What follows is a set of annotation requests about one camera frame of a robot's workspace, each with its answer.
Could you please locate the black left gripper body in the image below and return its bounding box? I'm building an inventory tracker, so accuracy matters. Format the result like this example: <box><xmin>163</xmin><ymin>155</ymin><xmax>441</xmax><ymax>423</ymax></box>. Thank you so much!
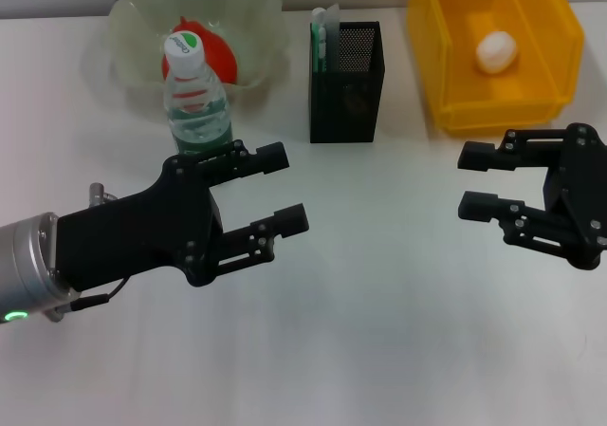
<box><xmin>55</xmin><ymin>157</ymin><xmax>225</xmax><ymax>293</ymax></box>

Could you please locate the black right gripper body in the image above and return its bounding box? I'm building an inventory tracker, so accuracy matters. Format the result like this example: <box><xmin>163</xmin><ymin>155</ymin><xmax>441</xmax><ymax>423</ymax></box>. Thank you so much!
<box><xmin>542</xmin><ymin>121</ymin><xmax>607</xmax><ymax>271</ymax></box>

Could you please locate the clear green-label water bottle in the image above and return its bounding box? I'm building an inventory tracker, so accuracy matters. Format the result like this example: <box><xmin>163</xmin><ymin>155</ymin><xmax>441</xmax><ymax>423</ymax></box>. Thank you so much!
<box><xmin>162</xmin><ymin>30</ymin><xmax>235</xmax><ymax>157</ymax></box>

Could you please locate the white paper ball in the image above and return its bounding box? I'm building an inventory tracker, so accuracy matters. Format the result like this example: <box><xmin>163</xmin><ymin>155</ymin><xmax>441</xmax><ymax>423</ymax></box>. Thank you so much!
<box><xmin>475</xmin><ymin>29</ymin><xmax>520</xmax><ymax>73</ymax></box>

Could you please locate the orange fruit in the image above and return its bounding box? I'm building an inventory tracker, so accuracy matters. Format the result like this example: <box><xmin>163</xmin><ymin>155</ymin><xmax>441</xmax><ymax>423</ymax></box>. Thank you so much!
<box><xmin>160</xmin><ymin>16</ymin><xmax>239</xmax><ymax>86</ymax></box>

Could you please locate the green utility knife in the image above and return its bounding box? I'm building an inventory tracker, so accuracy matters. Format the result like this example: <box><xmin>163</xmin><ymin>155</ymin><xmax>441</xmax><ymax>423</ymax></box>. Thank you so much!
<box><xmin>309</xmin><ymin>8</ymin><xmax>330</xmax><ymax>74</ymax></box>

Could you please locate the grey marker pen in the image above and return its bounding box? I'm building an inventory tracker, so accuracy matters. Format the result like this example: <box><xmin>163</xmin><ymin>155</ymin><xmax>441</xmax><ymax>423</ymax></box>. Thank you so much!
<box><xmin>324</xmin><ymin>2</ymin><xmax>343</xmax><ymax>74</ymax></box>

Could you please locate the black mesh pen holder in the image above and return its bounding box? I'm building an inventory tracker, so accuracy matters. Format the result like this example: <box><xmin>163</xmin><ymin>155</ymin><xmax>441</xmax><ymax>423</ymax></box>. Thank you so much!
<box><xmin>308</xmin><ymin>21</ymin><xmax>388</xmax><ymax>145</ymax></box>

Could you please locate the translucent green fruit plate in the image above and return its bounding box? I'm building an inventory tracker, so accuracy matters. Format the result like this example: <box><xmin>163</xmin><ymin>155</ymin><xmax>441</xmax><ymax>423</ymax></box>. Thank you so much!
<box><xmin>84</xmin><ymin>0</ymin><xmax>293</xmax><ymax>115</ymax></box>

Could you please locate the yellow plastic bin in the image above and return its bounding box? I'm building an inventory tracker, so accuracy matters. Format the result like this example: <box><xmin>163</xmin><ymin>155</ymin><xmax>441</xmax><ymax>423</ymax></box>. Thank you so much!
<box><xmin>406</xmin><ymin>0</ymin><xmax>586</xmax><ymax>138</ymax></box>

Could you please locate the left silver mount clamp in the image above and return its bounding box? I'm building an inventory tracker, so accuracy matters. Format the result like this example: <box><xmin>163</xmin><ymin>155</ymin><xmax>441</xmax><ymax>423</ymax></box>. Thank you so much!
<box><xmin>88</xmin><ymin>182</ymin><xmax>120</xmax><ymax>208</ymax></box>

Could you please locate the left gripper cable with plug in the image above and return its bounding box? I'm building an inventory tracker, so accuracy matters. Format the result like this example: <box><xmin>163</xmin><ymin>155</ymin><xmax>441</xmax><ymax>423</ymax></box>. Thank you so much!
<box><xmin>46</xmin><ymin>275</ymin><xmax>130</xmax><ymax>325</ymax></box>

